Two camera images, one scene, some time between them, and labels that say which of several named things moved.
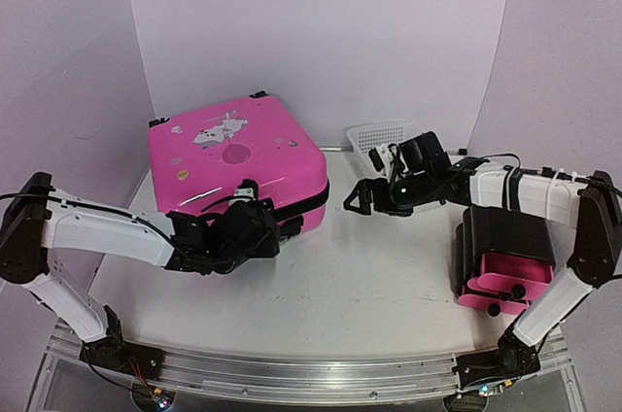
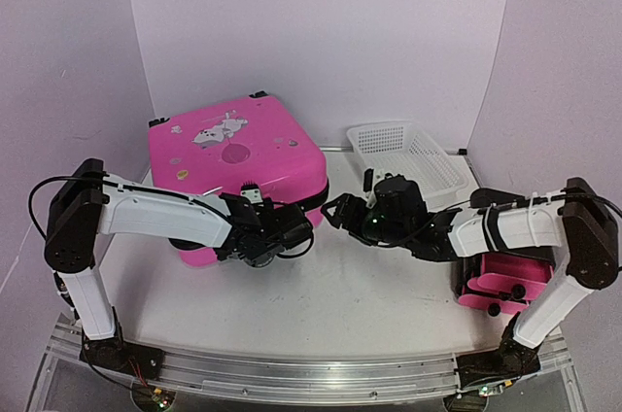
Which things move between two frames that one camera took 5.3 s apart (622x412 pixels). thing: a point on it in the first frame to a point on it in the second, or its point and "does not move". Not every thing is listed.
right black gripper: (383, 206) to (348, 204)
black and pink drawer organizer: (503, 258) does not move
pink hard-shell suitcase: (199, 158) does not move
